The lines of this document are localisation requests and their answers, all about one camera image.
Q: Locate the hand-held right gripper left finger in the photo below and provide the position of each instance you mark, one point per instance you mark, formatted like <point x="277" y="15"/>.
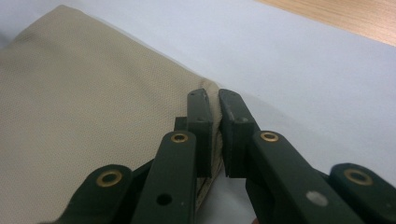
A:
<point x="200" y="133"/>

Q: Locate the beige pants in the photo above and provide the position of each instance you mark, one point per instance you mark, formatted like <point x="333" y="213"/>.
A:
<point x="93" y="109"/>

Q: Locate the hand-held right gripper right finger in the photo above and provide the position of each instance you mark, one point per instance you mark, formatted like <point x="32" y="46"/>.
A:
<point x="236" y="133"/>

